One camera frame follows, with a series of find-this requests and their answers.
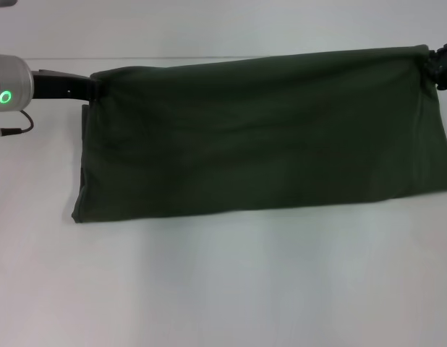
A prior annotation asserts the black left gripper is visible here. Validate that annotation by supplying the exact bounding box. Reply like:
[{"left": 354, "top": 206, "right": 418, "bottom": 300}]
[{"left": 30, "top": 69, "right": 103, "bottom": 103}]

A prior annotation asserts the dark green printed T-shirt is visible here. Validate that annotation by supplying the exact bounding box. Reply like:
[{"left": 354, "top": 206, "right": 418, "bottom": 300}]
[{"left": 71, "top": 43, "right": 447, "bottom": 225}]

